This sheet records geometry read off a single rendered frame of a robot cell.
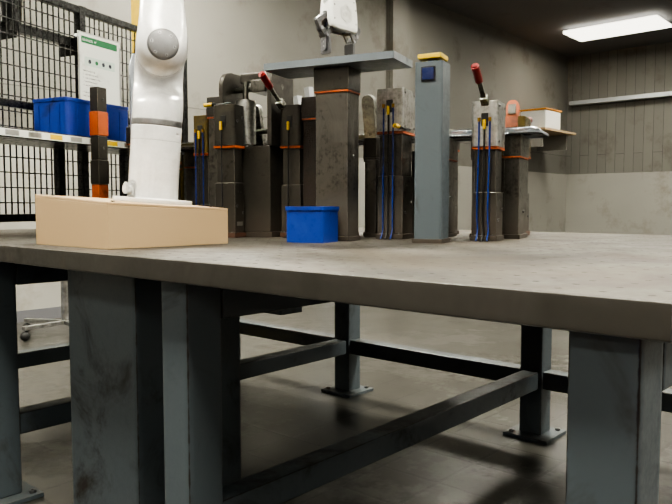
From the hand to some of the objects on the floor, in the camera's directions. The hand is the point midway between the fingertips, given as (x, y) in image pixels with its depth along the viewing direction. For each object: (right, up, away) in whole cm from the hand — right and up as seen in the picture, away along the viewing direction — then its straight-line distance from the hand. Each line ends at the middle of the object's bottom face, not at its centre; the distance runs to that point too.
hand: (338, 53), depth 180 cm
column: (-46, -119, -4) cm, 128 cm away
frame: (-12, -117, +35) cm, 122 cm away
